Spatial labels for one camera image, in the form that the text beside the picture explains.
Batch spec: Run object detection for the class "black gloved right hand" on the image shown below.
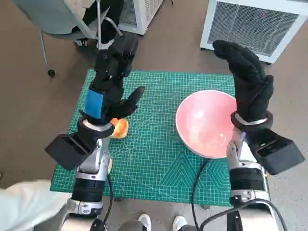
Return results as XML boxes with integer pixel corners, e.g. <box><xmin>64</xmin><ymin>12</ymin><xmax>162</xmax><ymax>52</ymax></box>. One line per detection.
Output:
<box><xmin>213</xmin><ymin>40</ymin><xmax>274</xmax><ymax>122</ymax></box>

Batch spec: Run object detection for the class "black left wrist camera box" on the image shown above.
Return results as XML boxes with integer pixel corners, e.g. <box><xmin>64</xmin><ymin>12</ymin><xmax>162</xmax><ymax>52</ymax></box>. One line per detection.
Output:
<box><xmin>44</xmin><ymin>133</ymin><xmax>97</xmax><ymax>171</ymax></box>

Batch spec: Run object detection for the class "black left hand blue tape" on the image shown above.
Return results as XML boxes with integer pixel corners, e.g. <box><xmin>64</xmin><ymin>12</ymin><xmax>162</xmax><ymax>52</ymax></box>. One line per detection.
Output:
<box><xmin>79</xmin><ymin>33</ymin><xmax>146</xmax><ymax>126</ymax></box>

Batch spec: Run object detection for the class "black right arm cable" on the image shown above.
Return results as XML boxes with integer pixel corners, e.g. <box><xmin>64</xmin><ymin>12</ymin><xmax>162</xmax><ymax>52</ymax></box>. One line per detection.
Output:
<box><xmin>192</xmin><ymin>157</ymin><xmax>288</xmax><ymax>231</ymax></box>

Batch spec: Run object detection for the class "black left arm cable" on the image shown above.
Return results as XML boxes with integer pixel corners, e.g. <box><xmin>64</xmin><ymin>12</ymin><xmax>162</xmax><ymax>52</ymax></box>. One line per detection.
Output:
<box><xmin>96</xmin><ymin>173</ymin><xmax>114</xmax><ymax>231</ymax></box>

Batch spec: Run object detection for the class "seated person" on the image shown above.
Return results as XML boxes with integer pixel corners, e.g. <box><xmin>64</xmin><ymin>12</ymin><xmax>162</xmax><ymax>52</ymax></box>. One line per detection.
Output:
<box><xmin>72</xmin><ymin>0</ymin><xmax>125</xmax><ymax>49</ymax></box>

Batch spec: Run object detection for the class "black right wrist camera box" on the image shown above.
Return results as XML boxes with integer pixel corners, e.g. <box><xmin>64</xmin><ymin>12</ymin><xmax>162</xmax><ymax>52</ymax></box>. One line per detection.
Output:
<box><xmin>247</xmin><ymin>129</ymin><xmax>305</xmax><ymax>176</ymax></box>

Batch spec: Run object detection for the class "black cable connector block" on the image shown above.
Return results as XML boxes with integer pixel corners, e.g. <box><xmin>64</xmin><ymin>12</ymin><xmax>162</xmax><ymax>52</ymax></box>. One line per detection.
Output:
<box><xmin>90</xmin><ymin>218</ymin><xmax>108</xmax><ymax>231</ymax></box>

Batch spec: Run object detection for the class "grey chair with metal legs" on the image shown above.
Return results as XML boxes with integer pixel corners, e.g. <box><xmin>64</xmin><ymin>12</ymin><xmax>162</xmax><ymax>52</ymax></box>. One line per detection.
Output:
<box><xmin>13</xmin><ymin>0</ymin><xmax>128</xmax><ymax>77</ymax></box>

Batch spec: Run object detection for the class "pink bowl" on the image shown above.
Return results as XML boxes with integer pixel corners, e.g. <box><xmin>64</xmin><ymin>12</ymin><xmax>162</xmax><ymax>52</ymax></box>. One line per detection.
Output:
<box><xmin>175</xmin><ymin>89</ymin><xmax>238</xmax><ymax>159</ymax></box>

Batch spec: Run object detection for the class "small white grille appliance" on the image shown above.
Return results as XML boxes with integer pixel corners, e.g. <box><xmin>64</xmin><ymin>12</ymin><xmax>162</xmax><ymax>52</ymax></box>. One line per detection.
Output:
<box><xmin>117</xmin><ymin>0</ymin><xmax>166</xmax><ymax>36</ymax></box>

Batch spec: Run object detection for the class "standing person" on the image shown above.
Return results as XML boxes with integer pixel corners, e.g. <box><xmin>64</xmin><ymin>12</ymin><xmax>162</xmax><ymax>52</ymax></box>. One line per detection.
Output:
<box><xmin>117</xmin><ymin>213</ymin><xmax>200</xmax><ymax>231</ymax></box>

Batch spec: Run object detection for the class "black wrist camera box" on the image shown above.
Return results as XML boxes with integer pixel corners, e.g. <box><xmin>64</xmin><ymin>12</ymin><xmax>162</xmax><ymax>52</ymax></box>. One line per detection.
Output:
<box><xmin>44</xmin><ymin>133</ymin><xmax>97</xmax><ymax>171</ymax></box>
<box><xmin>247</xmin><ymin>129</ymin><xmax>305</xmax><ymax>176</ymax></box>

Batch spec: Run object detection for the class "green cutting mat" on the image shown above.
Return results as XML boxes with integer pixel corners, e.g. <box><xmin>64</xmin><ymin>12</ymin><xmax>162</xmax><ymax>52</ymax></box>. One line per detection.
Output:
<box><xmin>50</xmin><ymin>69</ymin><xmax>238</xmax><ymax>207</ymax></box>

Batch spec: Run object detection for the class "large white grille appliance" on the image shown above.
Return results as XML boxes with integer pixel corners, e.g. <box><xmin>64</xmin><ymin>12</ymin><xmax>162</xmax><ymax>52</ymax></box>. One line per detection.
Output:
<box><xmin>200</xmin><ymin>0</ymin><xmax>308</xmax><ymax>64</ymax></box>

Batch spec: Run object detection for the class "long orange toy bread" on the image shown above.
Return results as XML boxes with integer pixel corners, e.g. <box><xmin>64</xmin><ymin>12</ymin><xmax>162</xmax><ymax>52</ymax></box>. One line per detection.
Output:
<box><xmin>109</xmin><ymin>117</ymin><xmax>130</xmax><ymax>140</ymax></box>

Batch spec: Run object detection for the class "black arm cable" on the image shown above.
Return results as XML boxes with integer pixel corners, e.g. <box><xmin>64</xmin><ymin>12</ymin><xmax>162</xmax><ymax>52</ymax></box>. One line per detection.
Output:
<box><xmin>192</xmin><ymin>157</ymin><xmax>288</xmax><ymax>231</ymax></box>
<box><xmin>96</xmin><ymin>173</ymin><xmax>114</xmax><ymax>231</ymax></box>

